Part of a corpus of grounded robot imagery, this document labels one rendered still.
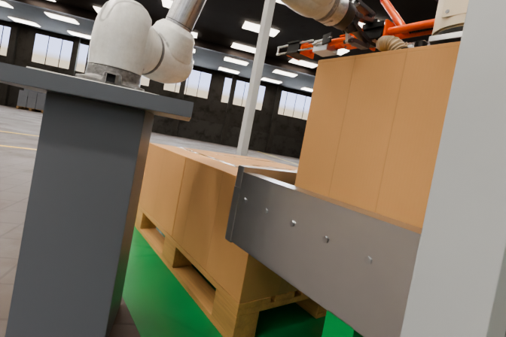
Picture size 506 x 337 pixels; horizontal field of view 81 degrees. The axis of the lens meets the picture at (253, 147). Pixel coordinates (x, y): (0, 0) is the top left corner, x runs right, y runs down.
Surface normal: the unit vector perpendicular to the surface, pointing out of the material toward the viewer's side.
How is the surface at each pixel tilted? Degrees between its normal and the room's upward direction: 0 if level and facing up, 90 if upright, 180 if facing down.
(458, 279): 90
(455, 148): 90
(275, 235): 90
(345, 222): 90
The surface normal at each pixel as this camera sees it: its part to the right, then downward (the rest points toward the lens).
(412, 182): -0.79, -0.13
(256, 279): 0.59, 0.13
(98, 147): 0.22, 0.07
